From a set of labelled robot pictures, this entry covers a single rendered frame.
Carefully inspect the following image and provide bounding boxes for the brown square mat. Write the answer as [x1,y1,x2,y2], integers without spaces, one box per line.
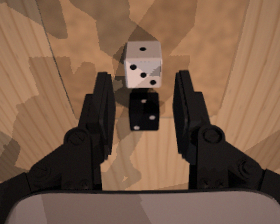
[37,0,247,118]

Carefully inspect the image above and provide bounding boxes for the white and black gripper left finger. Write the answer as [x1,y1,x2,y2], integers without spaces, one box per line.
[0,72,116,224]

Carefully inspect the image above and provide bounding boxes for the black die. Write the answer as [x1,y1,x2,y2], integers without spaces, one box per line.
[128,92,160,131]

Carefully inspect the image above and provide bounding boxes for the white die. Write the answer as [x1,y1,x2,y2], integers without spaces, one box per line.
[124,41,162,88]

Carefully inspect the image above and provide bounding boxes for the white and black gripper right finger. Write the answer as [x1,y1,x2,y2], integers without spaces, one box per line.
[173,70,280,205]

